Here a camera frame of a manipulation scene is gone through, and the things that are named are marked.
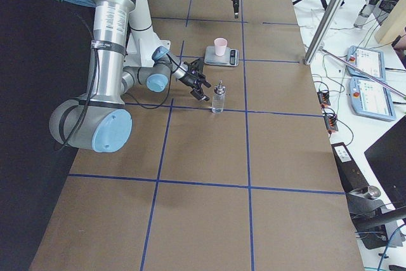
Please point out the clear glass sauce bottle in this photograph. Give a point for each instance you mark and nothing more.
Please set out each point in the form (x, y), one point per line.
(218, 101)

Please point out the pink plastic cup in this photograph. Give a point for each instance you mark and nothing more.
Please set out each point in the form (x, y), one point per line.
(220, 45)

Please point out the silver digital kitchen scale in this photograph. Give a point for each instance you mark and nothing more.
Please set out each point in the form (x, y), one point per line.
(229, 59)

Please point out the orange black connector block far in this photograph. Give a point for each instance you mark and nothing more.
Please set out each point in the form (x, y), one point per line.
(323, 97)

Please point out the orange black connector block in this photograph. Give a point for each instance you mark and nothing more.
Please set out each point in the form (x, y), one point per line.
(331, 122)
(323, 97)

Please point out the orange black connector block near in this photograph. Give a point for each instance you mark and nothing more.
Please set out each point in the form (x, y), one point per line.
(331, 122)

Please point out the far blue teach pendant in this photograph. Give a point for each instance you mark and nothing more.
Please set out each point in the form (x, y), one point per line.
(367, 60)

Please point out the blue teach pendant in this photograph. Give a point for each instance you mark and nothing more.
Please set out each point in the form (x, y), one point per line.
(367, 60)
(370, 99)

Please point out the near blue teach pendant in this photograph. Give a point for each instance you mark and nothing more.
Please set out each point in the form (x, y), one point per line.
(370, 99)

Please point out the thin metal rod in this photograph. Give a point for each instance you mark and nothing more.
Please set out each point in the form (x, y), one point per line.
(382, 83)

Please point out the black monitor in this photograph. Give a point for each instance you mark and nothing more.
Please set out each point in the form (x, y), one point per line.
(386, 158)

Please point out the aluminium frame post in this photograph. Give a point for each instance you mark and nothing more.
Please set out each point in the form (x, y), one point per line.
(321, 31)

